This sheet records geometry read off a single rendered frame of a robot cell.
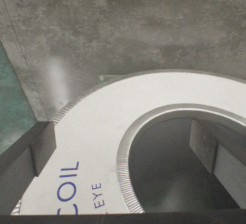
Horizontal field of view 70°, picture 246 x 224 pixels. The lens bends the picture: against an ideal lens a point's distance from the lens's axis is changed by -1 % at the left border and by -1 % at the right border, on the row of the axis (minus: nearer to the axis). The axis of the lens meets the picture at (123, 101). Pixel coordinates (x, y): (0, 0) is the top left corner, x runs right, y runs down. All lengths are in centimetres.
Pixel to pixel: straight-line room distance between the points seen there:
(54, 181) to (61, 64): 93
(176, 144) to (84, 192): 55
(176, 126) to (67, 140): 47
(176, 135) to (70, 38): 86
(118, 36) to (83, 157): 79
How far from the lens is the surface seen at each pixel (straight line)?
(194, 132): 17
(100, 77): 130
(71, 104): 82
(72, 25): 122
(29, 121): 191
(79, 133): 68
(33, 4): 128
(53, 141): 17
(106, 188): 56
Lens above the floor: 110
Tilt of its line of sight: 51 degrees down
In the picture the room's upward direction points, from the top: 172 degrees counter-clockwise
